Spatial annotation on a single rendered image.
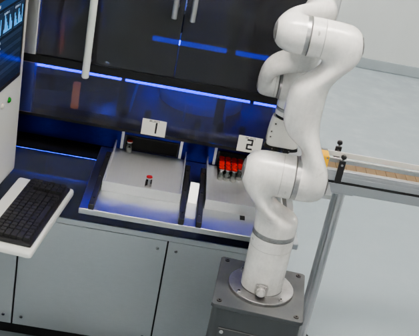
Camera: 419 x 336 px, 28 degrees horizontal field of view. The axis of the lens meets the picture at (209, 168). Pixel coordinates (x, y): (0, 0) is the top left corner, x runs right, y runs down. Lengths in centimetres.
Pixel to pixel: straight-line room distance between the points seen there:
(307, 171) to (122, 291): 126
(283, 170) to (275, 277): 33
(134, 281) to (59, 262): 29
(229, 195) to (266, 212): 62
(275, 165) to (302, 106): 18
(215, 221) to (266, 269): 40
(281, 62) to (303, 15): 35
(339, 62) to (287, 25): 16
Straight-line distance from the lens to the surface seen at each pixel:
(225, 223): 269
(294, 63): 241
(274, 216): 226
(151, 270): 320
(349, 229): 479
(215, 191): 287
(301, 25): 209
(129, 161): 297
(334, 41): 209
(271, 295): 240
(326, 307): 405
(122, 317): 333
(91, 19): 275
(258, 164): 221
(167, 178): 290
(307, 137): 217
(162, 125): 292
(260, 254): 232
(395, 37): 773
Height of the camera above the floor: 217
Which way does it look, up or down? 25 degrees down
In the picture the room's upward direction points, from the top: 11 degrees clockwise
